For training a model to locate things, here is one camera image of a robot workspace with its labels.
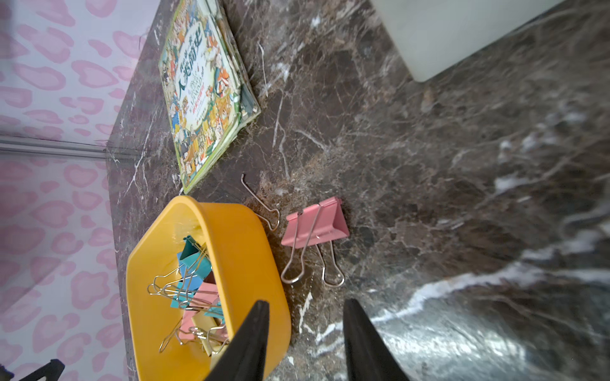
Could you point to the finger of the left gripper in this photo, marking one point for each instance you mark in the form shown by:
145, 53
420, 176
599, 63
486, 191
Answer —
49, 372

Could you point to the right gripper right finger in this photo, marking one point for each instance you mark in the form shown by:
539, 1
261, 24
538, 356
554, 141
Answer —
367, 357

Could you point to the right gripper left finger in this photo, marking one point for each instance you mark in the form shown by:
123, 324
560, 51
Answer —
246, 354

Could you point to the teal binder clip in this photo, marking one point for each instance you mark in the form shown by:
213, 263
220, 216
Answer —
185, 286

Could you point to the yellow plastic storage tray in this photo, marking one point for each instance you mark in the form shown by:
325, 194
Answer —
244, 271

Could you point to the pink binder clip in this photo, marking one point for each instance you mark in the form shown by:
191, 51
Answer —
317, 224

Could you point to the yellow binder clip in tray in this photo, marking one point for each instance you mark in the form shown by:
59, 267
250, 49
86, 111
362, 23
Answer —
213, 337

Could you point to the illustrated children's history book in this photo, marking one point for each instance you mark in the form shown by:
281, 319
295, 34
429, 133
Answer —
206, 88

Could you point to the white plastic file organizer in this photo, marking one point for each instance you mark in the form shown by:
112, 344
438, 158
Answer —
433, 35

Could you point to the loose silver wire handle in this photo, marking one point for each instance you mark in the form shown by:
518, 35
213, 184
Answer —
273, 226

